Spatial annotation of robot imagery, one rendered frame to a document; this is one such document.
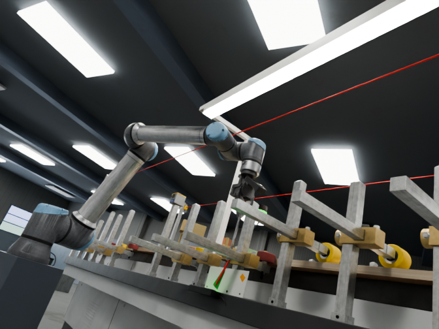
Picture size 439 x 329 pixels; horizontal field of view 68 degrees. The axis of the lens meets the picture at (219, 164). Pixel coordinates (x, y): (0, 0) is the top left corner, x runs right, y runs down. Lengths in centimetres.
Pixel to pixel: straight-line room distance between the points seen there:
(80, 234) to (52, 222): 17
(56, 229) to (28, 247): 14
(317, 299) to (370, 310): 21
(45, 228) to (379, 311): 145
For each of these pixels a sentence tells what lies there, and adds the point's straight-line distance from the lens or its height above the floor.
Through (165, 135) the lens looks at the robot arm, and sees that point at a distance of 159.
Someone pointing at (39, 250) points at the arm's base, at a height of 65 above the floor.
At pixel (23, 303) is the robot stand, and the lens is 176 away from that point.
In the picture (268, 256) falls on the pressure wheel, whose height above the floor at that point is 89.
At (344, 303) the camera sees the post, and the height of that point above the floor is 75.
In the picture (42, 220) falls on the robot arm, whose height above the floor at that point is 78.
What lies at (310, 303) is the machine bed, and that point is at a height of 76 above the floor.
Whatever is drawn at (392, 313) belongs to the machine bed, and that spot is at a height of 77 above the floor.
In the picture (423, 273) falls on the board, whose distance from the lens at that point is 114.
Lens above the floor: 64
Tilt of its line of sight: 23 degrees up
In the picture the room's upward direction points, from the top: 17 degrees clockwise
